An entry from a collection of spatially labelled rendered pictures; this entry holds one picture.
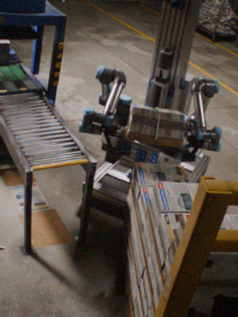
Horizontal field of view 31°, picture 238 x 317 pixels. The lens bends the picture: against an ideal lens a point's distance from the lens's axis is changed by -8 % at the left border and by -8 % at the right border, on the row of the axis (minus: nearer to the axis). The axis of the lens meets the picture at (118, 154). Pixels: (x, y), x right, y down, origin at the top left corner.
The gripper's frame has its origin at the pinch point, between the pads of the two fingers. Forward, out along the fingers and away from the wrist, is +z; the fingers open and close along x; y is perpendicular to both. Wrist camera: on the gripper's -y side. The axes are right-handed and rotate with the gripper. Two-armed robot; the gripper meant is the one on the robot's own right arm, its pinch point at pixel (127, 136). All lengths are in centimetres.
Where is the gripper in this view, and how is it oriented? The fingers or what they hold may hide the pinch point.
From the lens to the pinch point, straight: 331.8
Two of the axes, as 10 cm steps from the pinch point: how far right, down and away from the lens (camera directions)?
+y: 1.5, -9.7, -1.7
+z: 9.9, 1.4, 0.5
